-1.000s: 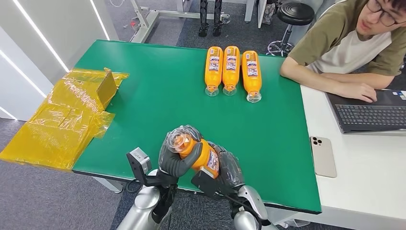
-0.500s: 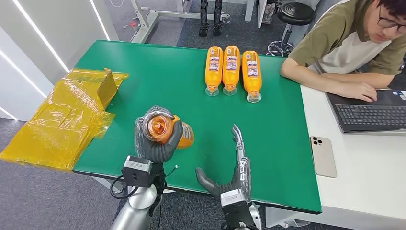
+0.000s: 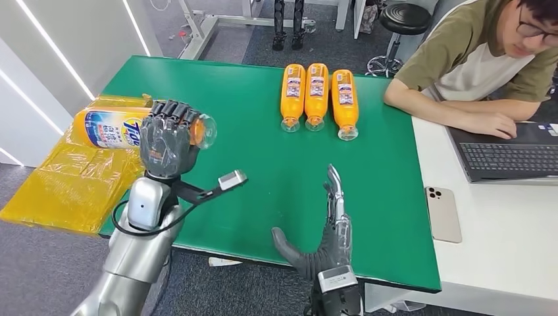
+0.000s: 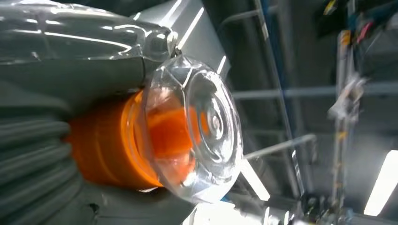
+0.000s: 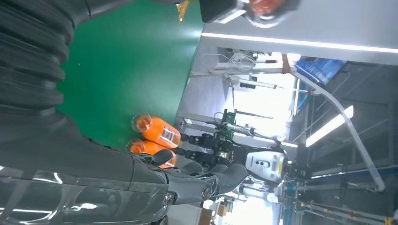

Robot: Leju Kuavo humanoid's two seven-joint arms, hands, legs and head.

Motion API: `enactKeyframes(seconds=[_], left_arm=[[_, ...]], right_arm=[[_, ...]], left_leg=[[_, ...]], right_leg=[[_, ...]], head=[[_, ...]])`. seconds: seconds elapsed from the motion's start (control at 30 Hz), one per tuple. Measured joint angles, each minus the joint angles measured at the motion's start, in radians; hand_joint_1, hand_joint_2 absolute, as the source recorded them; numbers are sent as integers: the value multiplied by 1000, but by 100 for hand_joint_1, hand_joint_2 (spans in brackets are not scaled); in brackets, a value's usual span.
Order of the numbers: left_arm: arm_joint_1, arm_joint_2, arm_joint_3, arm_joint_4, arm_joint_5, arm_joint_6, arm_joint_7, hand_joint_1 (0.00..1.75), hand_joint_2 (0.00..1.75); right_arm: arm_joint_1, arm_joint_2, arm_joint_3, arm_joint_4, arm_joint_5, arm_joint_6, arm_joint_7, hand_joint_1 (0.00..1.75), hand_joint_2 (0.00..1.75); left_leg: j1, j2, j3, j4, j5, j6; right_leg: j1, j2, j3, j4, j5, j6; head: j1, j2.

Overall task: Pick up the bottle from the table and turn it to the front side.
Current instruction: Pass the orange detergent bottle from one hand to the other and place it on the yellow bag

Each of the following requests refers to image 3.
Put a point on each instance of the person's right hand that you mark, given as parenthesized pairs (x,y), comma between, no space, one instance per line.
(490,124)

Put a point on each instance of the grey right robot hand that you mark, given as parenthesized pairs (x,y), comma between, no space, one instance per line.
(333,248)

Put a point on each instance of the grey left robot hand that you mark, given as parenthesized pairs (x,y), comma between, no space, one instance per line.
(168,144)

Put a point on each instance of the orange detergent bottle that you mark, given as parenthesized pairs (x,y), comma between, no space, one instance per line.
(293,98)
(109,128)
(345,102)
(316,96)

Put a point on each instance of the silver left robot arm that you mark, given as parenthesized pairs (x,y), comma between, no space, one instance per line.
(139,244)

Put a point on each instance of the dark laptop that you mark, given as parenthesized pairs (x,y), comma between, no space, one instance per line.
(505,159)

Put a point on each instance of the person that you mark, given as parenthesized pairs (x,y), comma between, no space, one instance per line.
(462,56)

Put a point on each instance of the beige smartphone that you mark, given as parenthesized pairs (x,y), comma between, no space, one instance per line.
(444,213)

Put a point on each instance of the black-rimmed glasses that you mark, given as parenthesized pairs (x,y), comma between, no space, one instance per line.
(529,29)

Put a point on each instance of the yellow plastic bag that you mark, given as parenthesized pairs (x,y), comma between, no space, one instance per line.
(69,187)

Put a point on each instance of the white table foot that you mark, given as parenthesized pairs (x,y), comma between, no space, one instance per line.
(224,261)

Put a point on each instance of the black round stool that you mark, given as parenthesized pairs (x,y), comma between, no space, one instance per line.
(403,19)

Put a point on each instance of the clear plastic bag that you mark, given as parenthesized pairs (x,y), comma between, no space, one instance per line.
(368,17)

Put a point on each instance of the black robot leg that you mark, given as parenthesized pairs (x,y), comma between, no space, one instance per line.
(298,24)
(279,24)

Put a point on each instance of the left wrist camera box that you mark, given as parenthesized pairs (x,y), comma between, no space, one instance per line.
(232,180)

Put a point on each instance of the white metal frame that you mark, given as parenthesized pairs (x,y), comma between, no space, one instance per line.
(205,28)

